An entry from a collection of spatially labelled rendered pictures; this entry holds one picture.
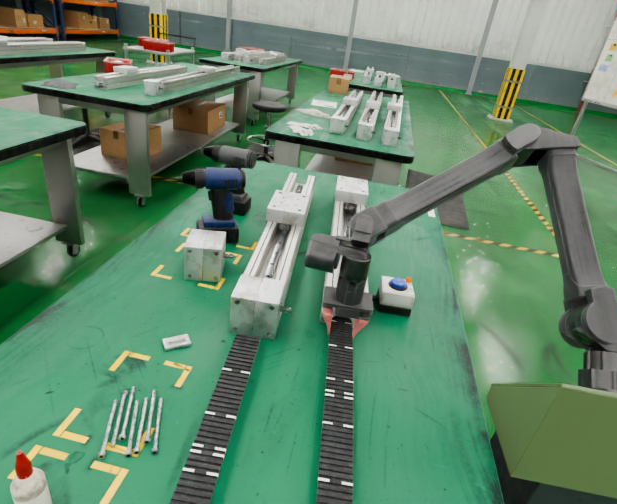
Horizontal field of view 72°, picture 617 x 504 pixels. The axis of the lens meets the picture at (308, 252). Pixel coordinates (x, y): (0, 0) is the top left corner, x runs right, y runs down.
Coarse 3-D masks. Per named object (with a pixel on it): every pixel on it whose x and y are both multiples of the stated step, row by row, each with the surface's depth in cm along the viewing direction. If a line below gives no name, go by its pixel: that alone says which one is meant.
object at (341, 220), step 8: (336, 208) 139; (344, 208) 151; (360, 208) 142; (336, 216) 133; (344, 216) 144; (352, 216) 145; (336, 224) 128; (344, 224) 138; (336, 232) 123; (344, 232) 131; (328, 272) 102; (336, 272) 103; (328, 280) 99; (336, 280) 99; (320, 320) 98; (352, 320) 97
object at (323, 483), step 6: (318, 480) 61; (324, 480) 61; (330, 480) 61; (336, 480) 61; (318, 486) 60; (324, 486) 60; (330, 486) 60; (336, 486) 60; (342, 486) 61; (348, 486) 61; (336, 492) 60; (342, 492) 60; (348, 492) 60
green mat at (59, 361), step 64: (256, 192) 165; (320, 192) 175; (384, 192) 185; (128, 256) 113; (384, 256) 132; (64, 320) 88; (128, 320) 90; (192, 320) 93; (384, 320) 102; (448, 320) 106; (0, 384) 72; (64, 384) 74; (128, 384) 75; (192, 384) 77; (256, 384) 79; (320, 384) 81; (384, 384) 84; (448, 384) 86; (0, 448) 62; (64, 448) 63; (256, 448) 68; (320, 448) 69; (384, 448) 71; (448, 448) 72
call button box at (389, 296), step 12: (384, 276) 109; (384, 288) 104; (396, 288) 104; (408, 288) 105; (384, 300) 103; (396, 300) 103; (408, 300) 103; (384, 312) 105; (396, 312) 105; (408, 312) 104
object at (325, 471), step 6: (324, 468) 62; (330, 468) 62; (336, 468) 63; (342, 468) 63; (318, 474) 62; (324, 474) 62; (330, 474) 62; (336, 474) 62; (342, 474) 62; (348, 474) 62; (342, 480) 61; (348, 480) 61
